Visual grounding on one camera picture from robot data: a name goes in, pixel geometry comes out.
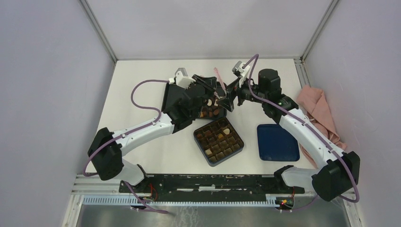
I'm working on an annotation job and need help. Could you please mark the pink cloth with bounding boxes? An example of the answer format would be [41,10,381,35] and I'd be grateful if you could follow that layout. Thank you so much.
[296,85,347,150]

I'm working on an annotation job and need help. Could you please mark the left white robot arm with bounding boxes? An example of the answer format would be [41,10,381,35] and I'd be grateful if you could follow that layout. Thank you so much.
[83,72,217,193]

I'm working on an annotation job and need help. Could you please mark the black chocolate tray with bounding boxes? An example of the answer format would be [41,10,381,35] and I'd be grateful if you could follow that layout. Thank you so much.
[162,82,227,120]

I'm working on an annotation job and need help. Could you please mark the blue chocolate box with insert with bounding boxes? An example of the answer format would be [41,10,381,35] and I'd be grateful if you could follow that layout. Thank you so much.
[193,117,244,167]

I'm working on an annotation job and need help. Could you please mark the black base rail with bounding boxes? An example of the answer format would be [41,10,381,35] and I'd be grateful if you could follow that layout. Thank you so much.
[133,174,305,202]

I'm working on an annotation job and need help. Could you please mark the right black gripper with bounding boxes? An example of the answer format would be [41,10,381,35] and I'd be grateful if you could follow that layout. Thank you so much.
[216,74,268,112]

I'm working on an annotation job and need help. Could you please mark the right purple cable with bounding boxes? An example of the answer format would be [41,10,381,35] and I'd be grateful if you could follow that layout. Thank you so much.
[243,54,360,212]

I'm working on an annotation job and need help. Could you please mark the blue box lid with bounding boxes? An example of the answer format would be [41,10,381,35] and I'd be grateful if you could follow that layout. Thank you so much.
[257,124,300,162]

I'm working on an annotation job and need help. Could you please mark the white cable duct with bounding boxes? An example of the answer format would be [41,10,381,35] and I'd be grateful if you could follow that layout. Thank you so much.
[82,195,295,208]

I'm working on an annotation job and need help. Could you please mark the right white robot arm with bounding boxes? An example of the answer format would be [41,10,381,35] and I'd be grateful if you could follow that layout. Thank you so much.
[218,67,360,203]

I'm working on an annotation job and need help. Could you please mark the pink tongs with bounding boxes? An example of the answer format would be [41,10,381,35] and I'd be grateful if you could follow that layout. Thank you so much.
[213,67,227,99]

